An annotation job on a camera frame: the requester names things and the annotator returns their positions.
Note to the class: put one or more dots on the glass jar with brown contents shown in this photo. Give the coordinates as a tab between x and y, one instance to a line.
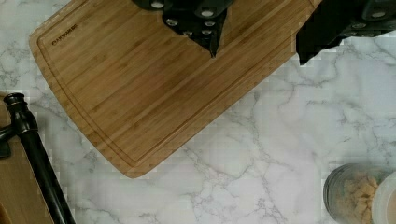
349	191

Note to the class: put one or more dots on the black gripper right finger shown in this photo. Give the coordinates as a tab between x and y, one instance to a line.
335	20

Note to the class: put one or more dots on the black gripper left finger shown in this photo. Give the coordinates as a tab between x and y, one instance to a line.
200	20

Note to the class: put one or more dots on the white jar lid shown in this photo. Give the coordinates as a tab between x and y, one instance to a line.
384	203

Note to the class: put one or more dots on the bamboo cutting board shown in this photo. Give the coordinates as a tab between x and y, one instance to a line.
137	90

